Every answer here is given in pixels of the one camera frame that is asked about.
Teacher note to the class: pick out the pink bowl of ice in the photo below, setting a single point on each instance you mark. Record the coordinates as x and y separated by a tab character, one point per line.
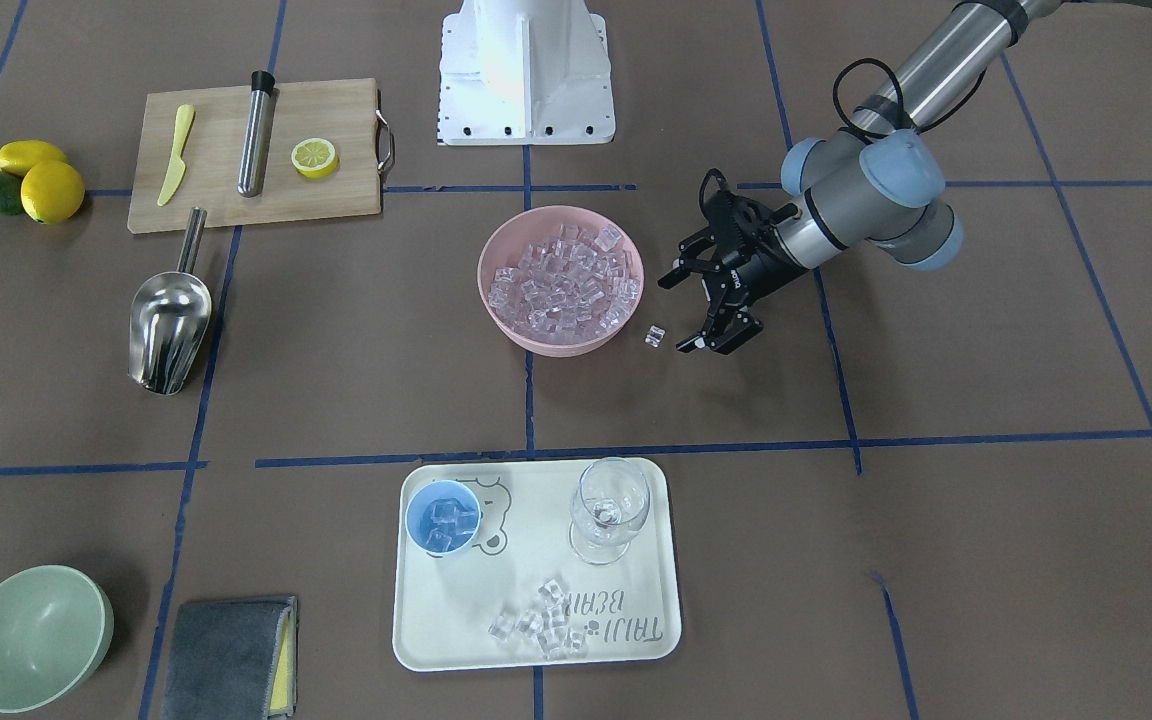
559	280

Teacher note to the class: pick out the cream bear serving tray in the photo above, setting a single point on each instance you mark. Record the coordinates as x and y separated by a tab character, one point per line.
443	607

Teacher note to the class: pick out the yellow lemon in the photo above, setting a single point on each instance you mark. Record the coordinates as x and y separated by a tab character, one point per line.
18	157
52	192

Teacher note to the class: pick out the halved lemon slice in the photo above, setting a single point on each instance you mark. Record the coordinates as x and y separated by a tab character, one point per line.
315	158

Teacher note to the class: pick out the yellow lemon upper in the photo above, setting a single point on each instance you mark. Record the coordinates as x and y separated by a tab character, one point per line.
52	192

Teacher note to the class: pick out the spilled ice cubes on tray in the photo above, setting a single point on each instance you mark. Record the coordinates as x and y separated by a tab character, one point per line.
543	623

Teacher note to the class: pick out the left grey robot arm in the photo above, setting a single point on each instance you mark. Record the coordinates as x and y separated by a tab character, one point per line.
874	180

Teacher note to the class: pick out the light blue plastic cup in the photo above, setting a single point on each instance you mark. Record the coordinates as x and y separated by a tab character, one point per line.
443	517

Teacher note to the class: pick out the green ceramic bowl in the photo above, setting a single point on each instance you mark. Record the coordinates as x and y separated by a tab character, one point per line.
56	626

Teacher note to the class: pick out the clear wine glass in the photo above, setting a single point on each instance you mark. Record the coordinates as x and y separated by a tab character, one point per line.
609	507

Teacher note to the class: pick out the stray ice cube on table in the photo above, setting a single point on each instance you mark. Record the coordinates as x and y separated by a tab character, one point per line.
655	335

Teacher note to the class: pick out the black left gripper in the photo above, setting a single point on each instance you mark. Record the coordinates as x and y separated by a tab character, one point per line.
758	265

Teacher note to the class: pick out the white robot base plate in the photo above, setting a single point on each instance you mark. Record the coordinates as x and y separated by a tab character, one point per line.
515	73

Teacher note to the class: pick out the steel ice scoop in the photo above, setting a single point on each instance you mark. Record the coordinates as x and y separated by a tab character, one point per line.
170	314

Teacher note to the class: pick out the yellow lemon lower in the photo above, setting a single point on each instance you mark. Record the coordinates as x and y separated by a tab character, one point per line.
18	157

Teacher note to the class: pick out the yellow plastic knife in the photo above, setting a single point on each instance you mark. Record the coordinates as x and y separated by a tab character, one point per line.
176	166

